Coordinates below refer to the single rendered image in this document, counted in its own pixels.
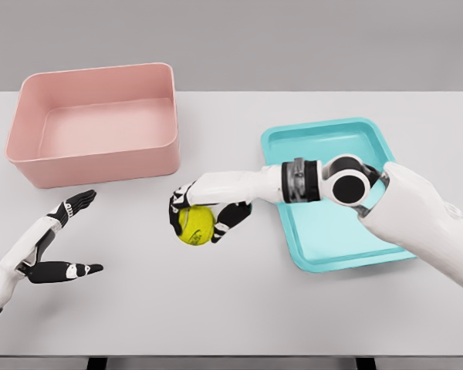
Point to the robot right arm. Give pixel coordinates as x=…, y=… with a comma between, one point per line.
x=370, y=192

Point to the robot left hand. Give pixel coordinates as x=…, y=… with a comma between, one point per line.
x=42, y=239

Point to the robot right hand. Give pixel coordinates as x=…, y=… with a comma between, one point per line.
x=216, y=189

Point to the light blue plastic tray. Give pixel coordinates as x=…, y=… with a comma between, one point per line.
x=324, y=231

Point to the pink plastic basket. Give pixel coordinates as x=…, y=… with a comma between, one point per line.
x=100, y=115

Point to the yellow tennis ball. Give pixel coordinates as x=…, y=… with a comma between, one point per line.
x=195, y=225

